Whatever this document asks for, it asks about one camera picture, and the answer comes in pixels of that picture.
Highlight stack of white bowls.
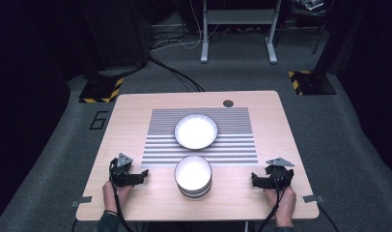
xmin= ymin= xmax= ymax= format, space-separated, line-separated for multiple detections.
xmin=173 ymin=155 xmax=213 ymax=199

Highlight black curtain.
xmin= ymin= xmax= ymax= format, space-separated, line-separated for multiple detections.
xmin=72 ymin=0 xmax=154 ymax=73

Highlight grey tape piece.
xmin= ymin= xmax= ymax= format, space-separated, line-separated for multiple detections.
xmin=70 ymin=195 xmax=93 ymax=208
xmin=301 ymin=194 xmax=325 ymax=204

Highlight white shallow plate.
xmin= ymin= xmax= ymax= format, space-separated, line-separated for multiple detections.
xmin=173 ymin=113 xmax=219 ymax=151

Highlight black tape floor marking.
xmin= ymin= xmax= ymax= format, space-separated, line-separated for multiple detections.
xmin=88 ymin=110 xmax=109 ymax=131

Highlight black floor cable bundle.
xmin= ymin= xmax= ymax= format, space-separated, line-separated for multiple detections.
xmin=148 ymin=55 xmax=206 ymax=94

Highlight white desk frame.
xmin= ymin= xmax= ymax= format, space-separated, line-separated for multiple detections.
xmin=200 ymin=0 xmax=283 ymax=65

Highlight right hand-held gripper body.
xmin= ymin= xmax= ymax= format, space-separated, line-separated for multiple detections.
xmin=264 ymin=157 xmax=295 ymax=191

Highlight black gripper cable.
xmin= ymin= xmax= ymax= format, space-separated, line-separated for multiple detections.
xmin=108 ymin=158 xmax=135 ymax=232
xmin=257 ymin=165 xmax=287 ymax=232

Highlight person's right hand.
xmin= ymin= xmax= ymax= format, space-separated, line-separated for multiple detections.
xmin=264 ymin=185 xmax=297 ymax=228

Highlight grey striped placemat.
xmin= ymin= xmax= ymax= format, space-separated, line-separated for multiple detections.
xmin=140 ymin=107 xmax=260 ymax=167

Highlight white floor cables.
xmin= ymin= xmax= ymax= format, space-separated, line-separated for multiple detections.
xmin=149 ymin=0 xmax=221 ymax=53

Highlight black stand pole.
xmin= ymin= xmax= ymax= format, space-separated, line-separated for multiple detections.
xmin=312 ymin=0 xmax=369 ymax=81

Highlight black table edge cable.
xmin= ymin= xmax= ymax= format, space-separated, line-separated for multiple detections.
xmin=317 ymin=202 xmax=341 ymax=232

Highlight black base with hazard stripes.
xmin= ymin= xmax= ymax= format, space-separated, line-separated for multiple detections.
xmin=287 ymin=70 xmax=338 ymax=97
xmin=78 ymin=74 xmax=125 ymax=104

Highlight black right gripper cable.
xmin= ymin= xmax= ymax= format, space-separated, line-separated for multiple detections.
xmin=257 ymin=165 xmax=287 ymax=232

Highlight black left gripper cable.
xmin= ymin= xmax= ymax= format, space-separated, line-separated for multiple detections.
xmin=108 ymin=158 xmax=135 ymax=232

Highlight person's left hand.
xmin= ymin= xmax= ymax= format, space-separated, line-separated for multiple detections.
xmin=101 ymin=180 xmax=133 ymax=215

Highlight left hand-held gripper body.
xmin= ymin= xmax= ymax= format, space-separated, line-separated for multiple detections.
xmin=108 ymin=152 xmax=144 ymax=189

